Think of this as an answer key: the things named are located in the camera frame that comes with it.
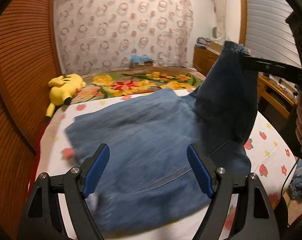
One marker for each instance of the grey window shutter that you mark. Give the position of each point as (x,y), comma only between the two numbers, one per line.
(268,35)

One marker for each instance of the blue denim pants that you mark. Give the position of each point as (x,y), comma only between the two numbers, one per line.
(148,181)

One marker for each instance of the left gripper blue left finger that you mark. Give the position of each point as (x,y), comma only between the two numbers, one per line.
(42,218)

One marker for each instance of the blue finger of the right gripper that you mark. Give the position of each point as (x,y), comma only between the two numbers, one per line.
(249,63)

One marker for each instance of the floral brown bed cover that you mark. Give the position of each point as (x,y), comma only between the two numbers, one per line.
(142,80)

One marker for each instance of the patterned lace curtain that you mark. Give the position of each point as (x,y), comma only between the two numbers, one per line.
(100,35)

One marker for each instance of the yellow pikachu plush toy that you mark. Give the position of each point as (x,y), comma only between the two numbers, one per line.
(62,90)

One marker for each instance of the wooden louvered closet door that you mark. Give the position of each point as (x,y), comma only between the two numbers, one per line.
(28,60)

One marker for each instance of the blue item in box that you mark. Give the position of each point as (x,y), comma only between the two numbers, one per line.
(137,61)

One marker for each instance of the wooden sideboard cabinet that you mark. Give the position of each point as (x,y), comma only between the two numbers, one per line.
(270,93)

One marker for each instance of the blue denim garment at edge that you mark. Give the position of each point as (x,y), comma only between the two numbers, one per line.
(295,187)

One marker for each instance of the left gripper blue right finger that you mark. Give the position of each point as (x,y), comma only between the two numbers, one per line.
(254,217)

